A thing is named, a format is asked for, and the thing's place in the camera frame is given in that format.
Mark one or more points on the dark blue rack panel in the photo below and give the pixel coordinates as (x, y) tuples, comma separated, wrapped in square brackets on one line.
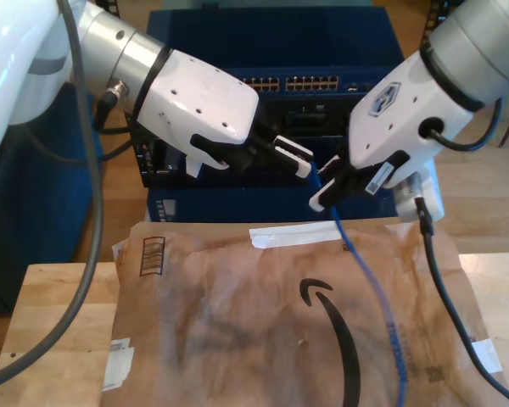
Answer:
[(327, 146)]

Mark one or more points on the black rack server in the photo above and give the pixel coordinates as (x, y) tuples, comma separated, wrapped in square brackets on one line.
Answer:
[(305, 118)]

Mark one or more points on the blue device under rack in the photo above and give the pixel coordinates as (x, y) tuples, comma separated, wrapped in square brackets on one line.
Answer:
[(237, 203)]

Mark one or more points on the brown paper mailer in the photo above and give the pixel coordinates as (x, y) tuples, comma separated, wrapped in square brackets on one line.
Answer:
[(237, 297)]

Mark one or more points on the blue sofa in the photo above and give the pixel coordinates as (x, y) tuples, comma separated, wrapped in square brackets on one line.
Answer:
[(25, 233)]

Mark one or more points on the black rack frame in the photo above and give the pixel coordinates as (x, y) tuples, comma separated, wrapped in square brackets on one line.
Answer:
[(237, 180)]

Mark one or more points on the blue network switch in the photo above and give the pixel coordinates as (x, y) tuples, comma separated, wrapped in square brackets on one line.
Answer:
[(280, 38)]

